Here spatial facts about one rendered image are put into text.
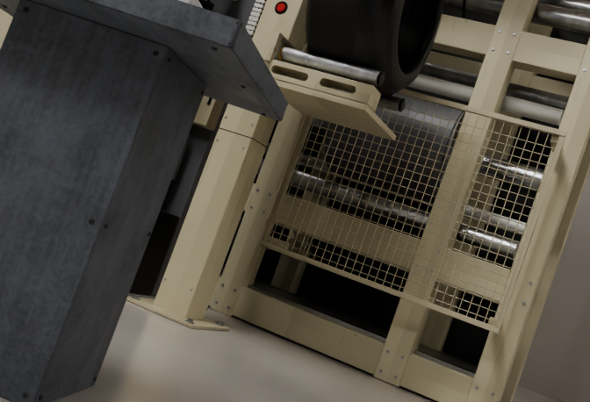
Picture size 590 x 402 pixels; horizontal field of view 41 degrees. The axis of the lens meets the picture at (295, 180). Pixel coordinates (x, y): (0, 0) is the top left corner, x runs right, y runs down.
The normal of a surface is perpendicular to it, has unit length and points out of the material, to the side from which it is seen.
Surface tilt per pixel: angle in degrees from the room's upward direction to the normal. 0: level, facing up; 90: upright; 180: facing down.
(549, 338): 90
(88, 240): 90
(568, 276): 90
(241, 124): 90
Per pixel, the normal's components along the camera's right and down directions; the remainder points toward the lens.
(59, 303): -0.11, -0.12
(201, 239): -0.35, -0.20
